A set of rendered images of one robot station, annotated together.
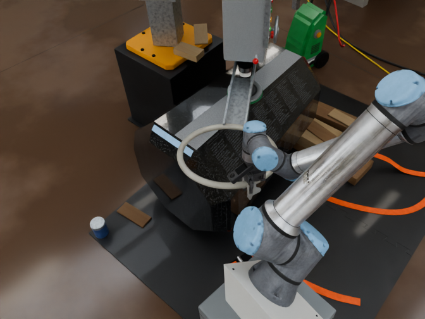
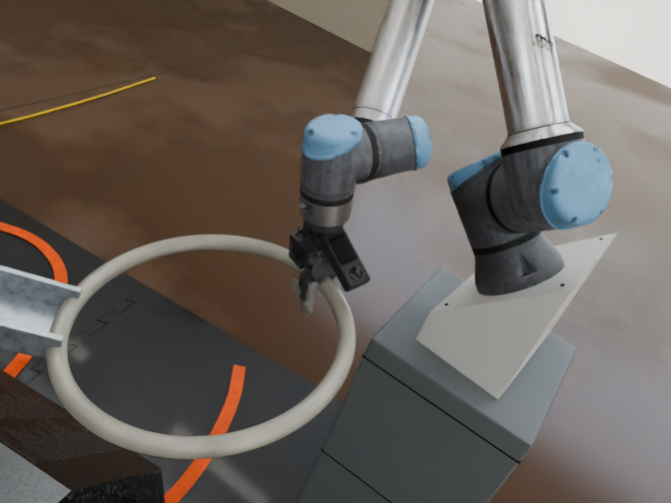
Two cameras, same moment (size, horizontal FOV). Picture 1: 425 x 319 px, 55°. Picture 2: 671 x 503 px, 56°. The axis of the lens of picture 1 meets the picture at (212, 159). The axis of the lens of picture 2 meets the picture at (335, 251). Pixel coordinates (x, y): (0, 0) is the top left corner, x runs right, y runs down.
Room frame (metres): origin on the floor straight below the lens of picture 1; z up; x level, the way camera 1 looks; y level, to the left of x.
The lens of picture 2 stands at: (1.52, 0.64, 1.78)
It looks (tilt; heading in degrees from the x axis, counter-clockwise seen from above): 36 degrees down; 241
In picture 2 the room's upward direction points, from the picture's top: 20 degrees clockwise
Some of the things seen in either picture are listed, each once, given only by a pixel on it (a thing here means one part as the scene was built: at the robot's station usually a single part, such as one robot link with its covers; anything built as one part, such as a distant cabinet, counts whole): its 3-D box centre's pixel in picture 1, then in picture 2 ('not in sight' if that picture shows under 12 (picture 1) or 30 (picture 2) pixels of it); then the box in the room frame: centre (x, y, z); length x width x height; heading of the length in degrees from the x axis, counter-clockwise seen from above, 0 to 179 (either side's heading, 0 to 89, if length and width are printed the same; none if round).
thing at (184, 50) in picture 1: (188, 51); not in sight; (2.48, 0.12, 0.81); 0.20 x 0.10 x 0.05; 54
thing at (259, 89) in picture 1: (245, 90); not in sight; (1.95, -0.23, 0.87); 0.21 x 0.21 x 0.01
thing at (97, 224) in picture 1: (99, 227); not in sight; (1.54, 0.81, 0.08); 0.10 x 0.10 x 0.13
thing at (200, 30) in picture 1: (200, 33); not in sight; (2.70, 0.02, 0.80); 0.20 x 0.10 x 0.05; 0
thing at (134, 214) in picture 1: (133, 214); not in sight; (1.67, 0.59, 0.02); 0.25 x 0.10 x 0.01; 52
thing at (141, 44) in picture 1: (169, 41); not in sight; (2.70, 0.26, 0.76); 0.49 x 0.49 x 0.05; 46
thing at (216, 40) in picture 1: (175, 83); not in sight; (2.70, 0.26, 0.37); 0.66 x 0.66 x 0.74; 46
